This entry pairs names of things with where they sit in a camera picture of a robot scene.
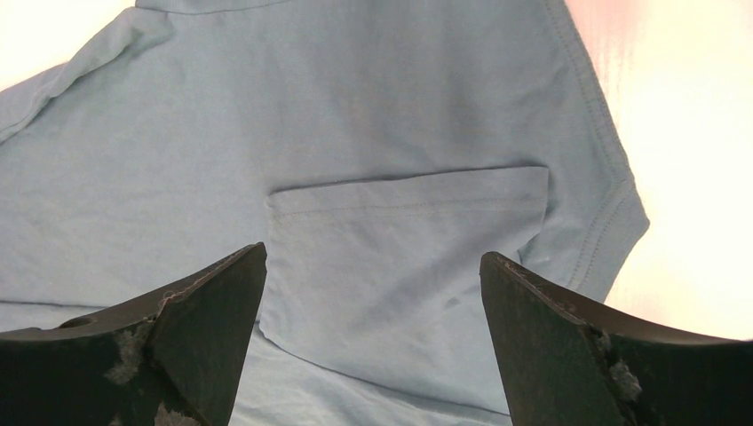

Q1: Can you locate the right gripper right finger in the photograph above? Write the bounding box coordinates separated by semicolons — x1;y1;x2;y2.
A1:
480;252;752;426

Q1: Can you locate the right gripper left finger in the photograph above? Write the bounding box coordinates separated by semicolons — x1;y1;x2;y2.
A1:
1;243;267;425

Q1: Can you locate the blue t shirt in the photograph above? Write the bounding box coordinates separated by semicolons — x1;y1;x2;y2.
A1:
1;1;649;425

